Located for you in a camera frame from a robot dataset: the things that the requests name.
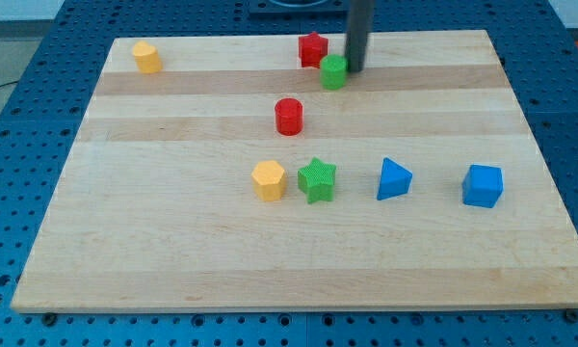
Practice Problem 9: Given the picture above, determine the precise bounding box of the red cylinder block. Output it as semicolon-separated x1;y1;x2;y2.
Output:
275;98;303;136

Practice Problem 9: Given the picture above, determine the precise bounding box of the light wooden board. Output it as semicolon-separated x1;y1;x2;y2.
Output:
11;30;578;313

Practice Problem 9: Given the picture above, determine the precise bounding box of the red star block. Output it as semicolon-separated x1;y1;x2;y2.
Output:
298;32;328;68

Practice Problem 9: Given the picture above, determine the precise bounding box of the yellow hexagon block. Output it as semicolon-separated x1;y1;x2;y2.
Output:
250;160;287;201

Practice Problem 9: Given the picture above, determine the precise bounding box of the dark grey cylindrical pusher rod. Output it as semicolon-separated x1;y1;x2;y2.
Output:
344;0;376;73

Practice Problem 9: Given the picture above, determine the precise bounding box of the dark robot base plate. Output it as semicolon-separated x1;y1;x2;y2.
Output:
249;0;350;16

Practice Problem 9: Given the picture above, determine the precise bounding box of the blue cube block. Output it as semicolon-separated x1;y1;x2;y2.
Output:
461;164;504;208

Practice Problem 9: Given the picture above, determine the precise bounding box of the green cylinder block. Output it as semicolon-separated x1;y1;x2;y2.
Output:
320;54;348;90

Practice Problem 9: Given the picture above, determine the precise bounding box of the blue triangle block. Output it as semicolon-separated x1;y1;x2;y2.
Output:
377;157;413;200

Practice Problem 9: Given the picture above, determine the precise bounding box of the green star block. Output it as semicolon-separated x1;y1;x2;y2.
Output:
298;157;336;204

